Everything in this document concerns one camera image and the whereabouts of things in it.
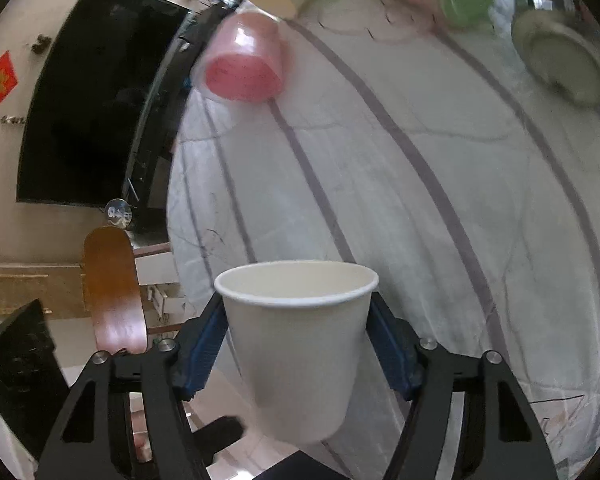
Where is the black tv cabinet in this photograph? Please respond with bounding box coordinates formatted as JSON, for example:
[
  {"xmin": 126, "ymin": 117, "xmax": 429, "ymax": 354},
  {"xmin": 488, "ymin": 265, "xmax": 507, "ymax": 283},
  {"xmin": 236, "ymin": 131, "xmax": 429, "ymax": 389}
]
[{"xmin": 106, "ymin": 0, "xmax": 242, "ymax": 231}]

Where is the blue black tin can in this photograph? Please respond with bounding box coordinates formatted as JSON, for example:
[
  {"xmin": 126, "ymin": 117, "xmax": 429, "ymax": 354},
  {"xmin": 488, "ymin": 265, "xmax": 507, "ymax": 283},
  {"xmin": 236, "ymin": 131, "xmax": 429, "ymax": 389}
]
[{"xmin": 510, "ymin": 0, "xmax": 600, "ymax": 107}]

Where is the glass globe ornament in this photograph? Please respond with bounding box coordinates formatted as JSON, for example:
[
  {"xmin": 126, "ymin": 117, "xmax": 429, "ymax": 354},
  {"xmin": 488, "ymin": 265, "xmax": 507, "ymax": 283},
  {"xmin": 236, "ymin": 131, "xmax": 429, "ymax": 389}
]
[{"xmin": 105, "ymin": 198, "xmax": 133, "ymax": 230}]

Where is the large black television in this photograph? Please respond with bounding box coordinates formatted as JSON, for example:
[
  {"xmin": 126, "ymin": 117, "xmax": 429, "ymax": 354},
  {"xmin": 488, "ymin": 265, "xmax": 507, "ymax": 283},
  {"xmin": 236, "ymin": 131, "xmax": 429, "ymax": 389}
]
[{"xmin": 16, "ymin": 0, "xmax": 188, "ymax": 207}]

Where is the pink plastic cup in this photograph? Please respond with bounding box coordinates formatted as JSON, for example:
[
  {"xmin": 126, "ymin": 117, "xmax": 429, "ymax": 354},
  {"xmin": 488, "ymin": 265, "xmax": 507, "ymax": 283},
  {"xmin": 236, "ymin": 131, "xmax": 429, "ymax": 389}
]
[{"xmin": 202, "ymin": 11, "xmax": 285, "ymax": 103}]

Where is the brown wooden stool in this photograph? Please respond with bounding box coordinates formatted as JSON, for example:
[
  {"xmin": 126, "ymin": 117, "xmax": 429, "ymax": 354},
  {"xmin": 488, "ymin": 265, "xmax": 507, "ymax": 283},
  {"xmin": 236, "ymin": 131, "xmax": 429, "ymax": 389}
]
[{"xmin": 83, "ymin": 226, "xmax": 148, "ymax": 354}]

